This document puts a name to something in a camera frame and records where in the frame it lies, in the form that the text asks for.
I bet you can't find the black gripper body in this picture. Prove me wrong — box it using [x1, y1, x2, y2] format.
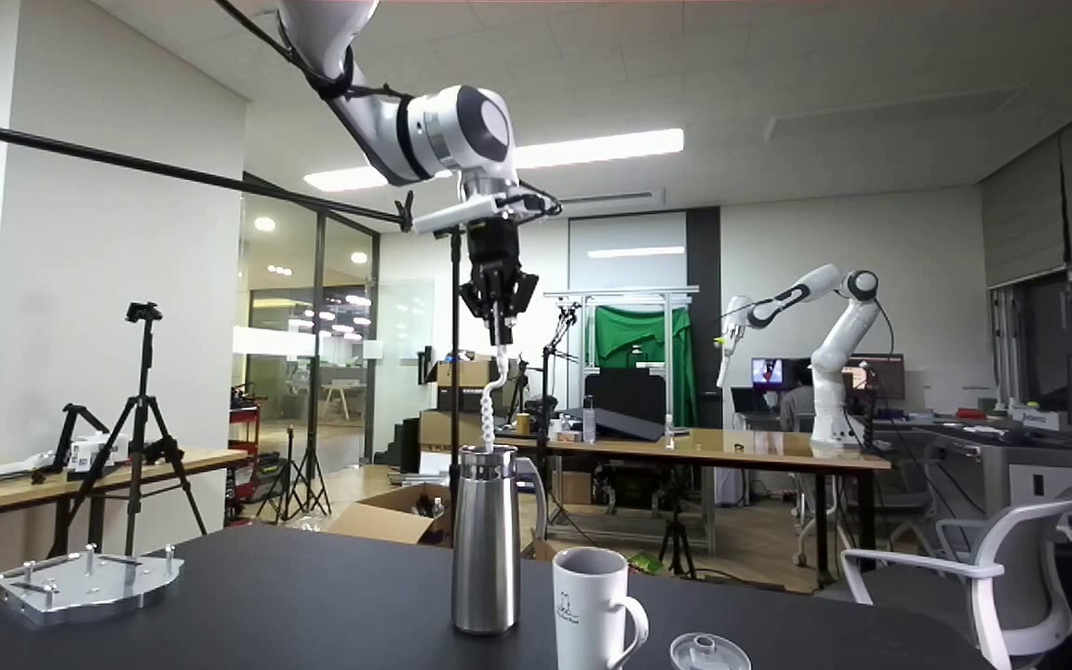
[460, 221, 527, 301]

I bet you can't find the white stirring stick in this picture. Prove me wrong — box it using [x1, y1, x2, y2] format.
[478, 355, 512, 458]

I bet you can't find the silver metal flask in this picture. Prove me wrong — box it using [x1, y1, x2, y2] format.
[447, 443, 525, 641]

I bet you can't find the black vertical stand pole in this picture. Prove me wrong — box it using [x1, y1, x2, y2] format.
[443, 228, 464, 552]

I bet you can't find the green screen backdrop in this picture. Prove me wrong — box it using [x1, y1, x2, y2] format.
[591, 306, 702, 432]

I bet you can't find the cardboard box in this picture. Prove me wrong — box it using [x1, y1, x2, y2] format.
[326, 479, 453, 552]

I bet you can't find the wooden table with black legs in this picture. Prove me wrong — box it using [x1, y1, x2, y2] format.
[418, 420, 893, 594]

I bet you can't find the white ceramic mug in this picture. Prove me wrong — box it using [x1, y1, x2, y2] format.
[547, 543, 656, 670]

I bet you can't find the black horizontal boom pole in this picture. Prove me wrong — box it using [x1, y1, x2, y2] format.
[0, 107, 453, 239]

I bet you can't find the clear glass lid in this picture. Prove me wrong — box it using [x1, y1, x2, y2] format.
[666, 628, 756, 670]

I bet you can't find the small black tripod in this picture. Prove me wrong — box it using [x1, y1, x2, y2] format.
[31, 403, 113, 486]

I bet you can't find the clear acrylic tray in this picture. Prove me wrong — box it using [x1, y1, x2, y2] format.
[0, 541, 190, 624]

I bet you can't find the long wooden bench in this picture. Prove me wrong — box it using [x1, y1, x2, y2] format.
[0, 443, 253, 528]

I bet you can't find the white office chair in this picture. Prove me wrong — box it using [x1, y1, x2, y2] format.
[838, 491, 1072, 670]

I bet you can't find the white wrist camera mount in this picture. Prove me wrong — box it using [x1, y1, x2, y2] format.
[411, 182, 566, 242]

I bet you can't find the tall black camera tripod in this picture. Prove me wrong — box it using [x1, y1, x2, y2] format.
[50, 296, 213, 558]

